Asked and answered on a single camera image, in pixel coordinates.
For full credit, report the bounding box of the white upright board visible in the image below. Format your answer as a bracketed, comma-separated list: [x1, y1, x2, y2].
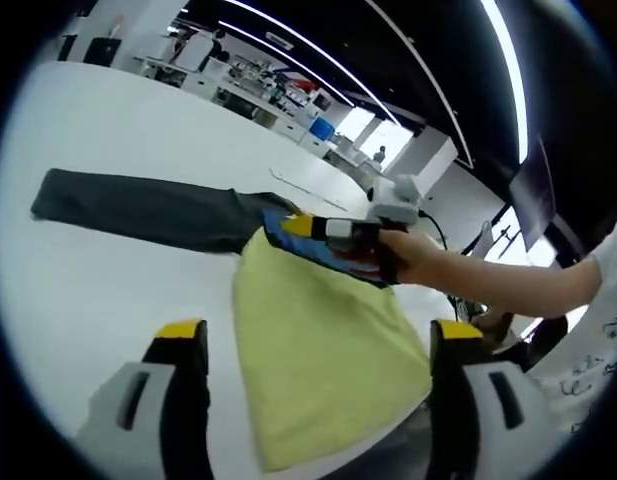
[175, 37, 212, 71]

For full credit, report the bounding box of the white cabinet row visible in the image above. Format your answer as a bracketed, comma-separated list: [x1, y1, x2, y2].
[132, 54, 384, 171]

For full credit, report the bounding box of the black box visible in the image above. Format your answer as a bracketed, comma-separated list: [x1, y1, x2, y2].
[82, 38, 122, 66]

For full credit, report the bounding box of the white template outline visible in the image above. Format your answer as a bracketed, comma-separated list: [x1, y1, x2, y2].
[270, 167, 349, 211]

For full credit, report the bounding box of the yellow and black garment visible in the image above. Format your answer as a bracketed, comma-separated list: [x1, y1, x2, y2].
[30, 167, 434, 474]

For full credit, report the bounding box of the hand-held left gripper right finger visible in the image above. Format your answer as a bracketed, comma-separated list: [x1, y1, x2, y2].
[424, 318, 558, 480]

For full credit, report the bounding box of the blue storage bin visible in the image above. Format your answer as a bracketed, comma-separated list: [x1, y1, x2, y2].
[309, 117, 335, 141]

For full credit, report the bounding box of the person's right hand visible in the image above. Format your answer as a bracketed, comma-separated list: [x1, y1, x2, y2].
[376, 227, 442, 289]

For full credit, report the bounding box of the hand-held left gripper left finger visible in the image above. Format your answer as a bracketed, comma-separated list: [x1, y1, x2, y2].
[75, 317, 215, 480]

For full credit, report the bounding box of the hanging dark screen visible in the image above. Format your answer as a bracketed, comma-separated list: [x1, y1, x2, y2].
[507, 134, 559, 246]

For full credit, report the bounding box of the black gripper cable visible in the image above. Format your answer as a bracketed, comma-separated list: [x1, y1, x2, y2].
[416, 209, 449, 249]

